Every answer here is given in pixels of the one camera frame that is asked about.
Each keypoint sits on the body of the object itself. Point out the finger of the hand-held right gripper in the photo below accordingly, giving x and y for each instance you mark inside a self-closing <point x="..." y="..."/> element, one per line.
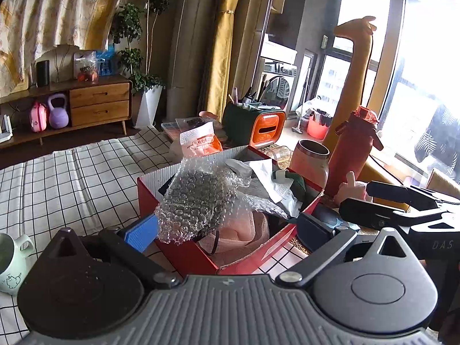
<point x="370" y="212"/>
<point x="391" y="191"/>

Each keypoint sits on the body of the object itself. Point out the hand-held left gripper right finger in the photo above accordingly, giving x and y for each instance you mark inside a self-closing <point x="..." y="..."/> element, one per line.
<point x="313" y="230"/>

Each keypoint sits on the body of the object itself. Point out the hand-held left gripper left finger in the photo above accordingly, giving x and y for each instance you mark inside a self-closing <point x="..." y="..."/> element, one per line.
<point x="140" y="233"/>

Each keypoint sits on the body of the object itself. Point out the red cardboard box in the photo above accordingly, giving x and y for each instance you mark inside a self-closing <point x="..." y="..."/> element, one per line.
<point x="187" y="262"/>

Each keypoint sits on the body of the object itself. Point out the bubble wrap sheet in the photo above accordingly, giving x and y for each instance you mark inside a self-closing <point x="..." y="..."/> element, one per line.
<point x="194" y="201"/>

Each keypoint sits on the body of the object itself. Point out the pink mesh bath pouf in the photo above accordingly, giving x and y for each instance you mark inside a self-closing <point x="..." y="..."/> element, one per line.
<point x="240" y="233"/>

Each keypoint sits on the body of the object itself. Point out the pink plush toy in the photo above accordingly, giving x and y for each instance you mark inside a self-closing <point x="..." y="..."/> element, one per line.
<point x="350" y="188"/>

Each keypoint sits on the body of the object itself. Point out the red water bottle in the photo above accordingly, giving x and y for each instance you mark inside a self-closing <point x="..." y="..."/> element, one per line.
<point x="354" y="151"/>

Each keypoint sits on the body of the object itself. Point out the pink metal tumbler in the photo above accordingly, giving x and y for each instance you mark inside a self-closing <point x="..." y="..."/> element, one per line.
<point x="309" y="165"/>

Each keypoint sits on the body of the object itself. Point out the clear glass jar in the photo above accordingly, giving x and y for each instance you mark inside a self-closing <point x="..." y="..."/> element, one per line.
<point x="278" y="153"/>

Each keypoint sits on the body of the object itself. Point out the black white checked tablecloth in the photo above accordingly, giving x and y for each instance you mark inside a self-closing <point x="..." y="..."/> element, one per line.
<point x="64" y="187"/>

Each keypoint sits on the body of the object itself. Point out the red bucket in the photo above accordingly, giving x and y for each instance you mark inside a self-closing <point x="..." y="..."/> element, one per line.
<point x="319" y="127"/>

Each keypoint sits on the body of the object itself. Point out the clear storage box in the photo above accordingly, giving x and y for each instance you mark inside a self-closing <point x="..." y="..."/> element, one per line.
<point x="169" y="129"/>

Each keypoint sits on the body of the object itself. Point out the orange white snack bag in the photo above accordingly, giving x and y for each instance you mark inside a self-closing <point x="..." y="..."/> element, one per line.
<point x="201" y="140"/>

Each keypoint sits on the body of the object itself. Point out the green orange desk organizer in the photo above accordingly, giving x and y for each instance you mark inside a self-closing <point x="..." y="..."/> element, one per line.
<point x="244" y="122"/>

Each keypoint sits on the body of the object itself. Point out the potted green tree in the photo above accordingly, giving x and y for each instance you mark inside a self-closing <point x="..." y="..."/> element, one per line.
<point x="151" y="104"/>

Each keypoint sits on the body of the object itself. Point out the pale green mug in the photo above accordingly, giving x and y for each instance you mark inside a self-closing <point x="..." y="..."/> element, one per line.
<point x="12" y="269"/>

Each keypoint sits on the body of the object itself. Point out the wooden television stand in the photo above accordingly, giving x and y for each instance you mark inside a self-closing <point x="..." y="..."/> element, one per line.
<point x="99" y="104"/>

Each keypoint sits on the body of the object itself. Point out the yellow giraffe plush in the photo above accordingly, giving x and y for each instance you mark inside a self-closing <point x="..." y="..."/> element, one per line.
<point x="354" y="61"/>

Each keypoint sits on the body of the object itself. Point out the purple kettlebell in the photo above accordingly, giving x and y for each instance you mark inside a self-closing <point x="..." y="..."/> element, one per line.
<point x="58" y="115"/>

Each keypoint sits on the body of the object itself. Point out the washing machine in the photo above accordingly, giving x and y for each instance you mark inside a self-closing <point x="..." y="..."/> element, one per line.
<point x="278" y="86"/>

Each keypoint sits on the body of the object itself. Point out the pink small backpack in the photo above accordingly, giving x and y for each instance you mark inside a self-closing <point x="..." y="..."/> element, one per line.
<point x="38" y="118"/>

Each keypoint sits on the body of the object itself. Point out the plastic bag of fruit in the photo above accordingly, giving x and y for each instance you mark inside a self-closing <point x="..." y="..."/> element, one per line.
<point x="86" y="70"/>

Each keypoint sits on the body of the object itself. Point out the black cylinder speaker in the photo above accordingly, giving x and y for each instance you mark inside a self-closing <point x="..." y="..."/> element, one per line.
<point x="42" y="73"/>

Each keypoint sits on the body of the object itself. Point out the standing air conditioner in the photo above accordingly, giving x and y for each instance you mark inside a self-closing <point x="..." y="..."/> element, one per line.
<point x="190" y="43"/>

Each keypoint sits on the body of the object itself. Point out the yellow curtain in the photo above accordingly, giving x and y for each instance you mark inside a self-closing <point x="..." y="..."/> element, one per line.
<point x="224" y="43"/>

